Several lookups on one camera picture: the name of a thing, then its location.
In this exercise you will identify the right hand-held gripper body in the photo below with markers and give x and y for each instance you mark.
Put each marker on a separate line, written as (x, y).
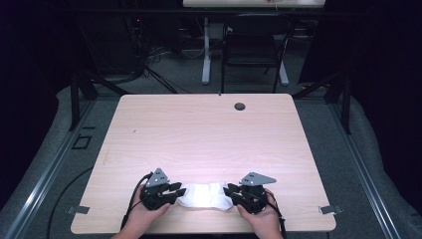
(253, 199)

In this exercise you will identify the black folding chair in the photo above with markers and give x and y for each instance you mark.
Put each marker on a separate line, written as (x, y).
(252, 46)

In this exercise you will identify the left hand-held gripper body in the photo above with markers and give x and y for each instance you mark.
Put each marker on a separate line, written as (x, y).
(154, 199)

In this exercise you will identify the person's right hand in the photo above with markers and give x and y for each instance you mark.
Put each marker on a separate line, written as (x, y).
(263, 220)

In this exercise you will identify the grey metal table bracket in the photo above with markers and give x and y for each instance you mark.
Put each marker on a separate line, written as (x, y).
(330, 209)
(78, 209)

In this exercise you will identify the white desk with legs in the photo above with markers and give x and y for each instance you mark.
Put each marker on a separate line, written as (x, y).
(206, 63)

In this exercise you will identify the person's left hand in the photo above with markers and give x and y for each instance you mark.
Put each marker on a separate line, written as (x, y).
(142, 217)

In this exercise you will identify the black metal stand frame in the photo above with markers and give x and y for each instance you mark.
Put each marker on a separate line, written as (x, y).
(75, 99)
(346, 106)

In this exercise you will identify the aluminium floor rail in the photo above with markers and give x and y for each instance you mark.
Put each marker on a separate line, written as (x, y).
(361, 172)
(49, 172)

